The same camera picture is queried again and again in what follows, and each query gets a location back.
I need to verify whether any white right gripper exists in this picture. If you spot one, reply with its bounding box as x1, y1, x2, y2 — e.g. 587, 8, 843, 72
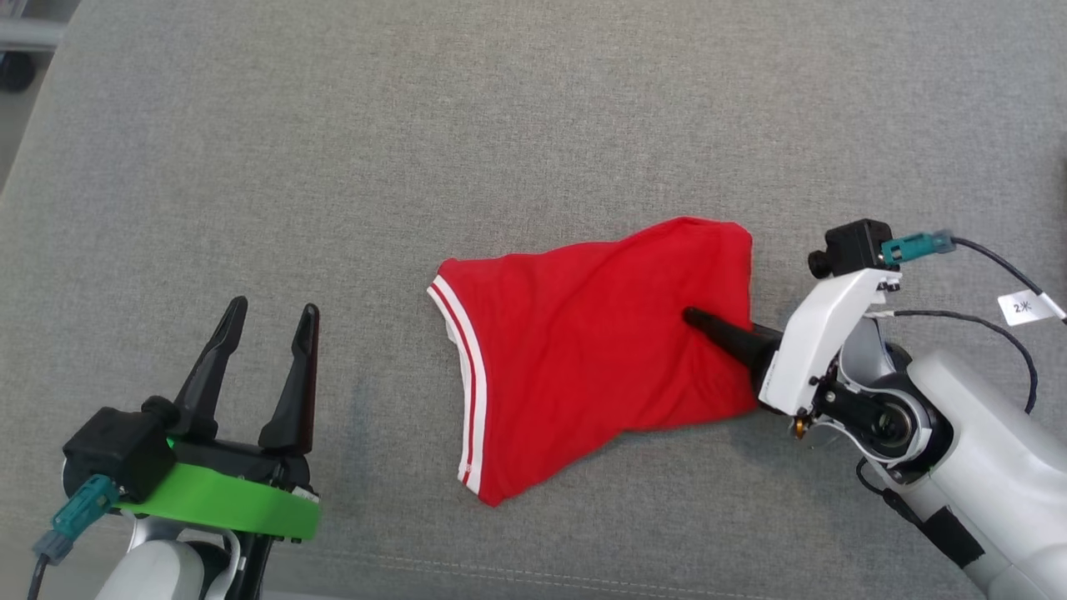
683, 267, 903, 418

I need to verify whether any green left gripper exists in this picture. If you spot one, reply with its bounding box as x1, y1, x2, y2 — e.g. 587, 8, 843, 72
115, 296, 323, 544

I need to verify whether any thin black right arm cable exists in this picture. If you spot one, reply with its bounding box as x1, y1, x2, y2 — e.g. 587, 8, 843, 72
865, 309, 1039, 415

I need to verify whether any black caster wheel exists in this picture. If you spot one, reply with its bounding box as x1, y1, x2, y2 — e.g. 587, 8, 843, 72
0, 52, 36, 93

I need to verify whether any white cable tag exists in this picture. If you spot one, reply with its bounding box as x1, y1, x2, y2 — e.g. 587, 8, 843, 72
997, 291, 1058, 327

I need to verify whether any red Bulls jersey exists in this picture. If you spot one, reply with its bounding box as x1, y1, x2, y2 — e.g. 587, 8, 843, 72
427, 217, 761, 508

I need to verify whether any grey metal bar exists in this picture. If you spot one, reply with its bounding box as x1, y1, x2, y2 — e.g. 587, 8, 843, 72
0, 18, 66, 53

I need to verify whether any right camera cable teal plug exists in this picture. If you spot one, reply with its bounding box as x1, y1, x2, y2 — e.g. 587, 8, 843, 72
881, 231, 1067, 324

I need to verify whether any left camera cable teal plug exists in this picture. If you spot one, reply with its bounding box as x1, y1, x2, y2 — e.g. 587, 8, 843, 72
25, 473, 120, 600

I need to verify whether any camera cable teal plug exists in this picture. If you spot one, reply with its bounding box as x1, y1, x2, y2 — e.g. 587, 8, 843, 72
881, 231, 1067, 324
25, 473, 120, 600

